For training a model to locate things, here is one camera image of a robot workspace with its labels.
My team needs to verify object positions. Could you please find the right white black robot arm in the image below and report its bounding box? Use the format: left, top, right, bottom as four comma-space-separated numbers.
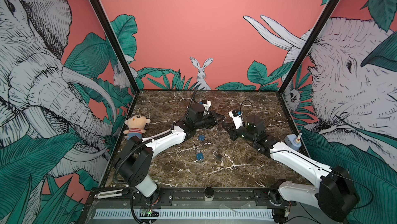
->
221, 115, 360, 223

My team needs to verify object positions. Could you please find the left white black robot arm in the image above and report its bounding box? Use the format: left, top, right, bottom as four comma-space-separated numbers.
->
113, 103, 225, 198

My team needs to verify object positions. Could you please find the blue padlock near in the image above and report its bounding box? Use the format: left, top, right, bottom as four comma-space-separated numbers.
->
196, 149, 204, 163

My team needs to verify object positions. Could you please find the plush doll striped shirt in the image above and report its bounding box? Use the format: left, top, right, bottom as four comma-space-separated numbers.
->
123, 115, 151, 140

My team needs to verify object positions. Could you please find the white vented strip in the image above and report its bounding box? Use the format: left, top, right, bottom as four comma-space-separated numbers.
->
93, 208, 273, 220

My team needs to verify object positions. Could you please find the white clip tool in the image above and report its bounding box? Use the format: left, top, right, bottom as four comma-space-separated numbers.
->
94, 189, 123, 199

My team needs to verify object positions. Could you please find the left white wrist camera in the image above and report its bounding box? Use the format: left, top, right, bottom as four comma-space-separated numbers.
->
200, 100, 212, 116

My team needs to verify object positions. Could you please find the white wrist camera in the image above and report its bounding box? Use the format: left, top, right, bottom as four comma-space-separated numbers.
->
228, 109, 244, 129
200, 100, 212, 116

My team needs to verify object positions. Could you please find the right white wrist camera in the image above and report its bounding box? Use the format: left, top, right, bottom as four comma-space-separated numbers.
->
228, 109, 244, 129

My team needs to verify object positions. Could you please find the black mounting rail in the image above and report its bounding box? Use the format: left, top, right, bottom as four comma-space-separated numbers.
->
89, 187, 339, 207

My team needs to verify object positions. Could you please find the black knob on rail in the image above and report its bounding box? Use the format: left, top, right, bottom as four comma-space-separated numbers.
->
204, 187, 215, 201

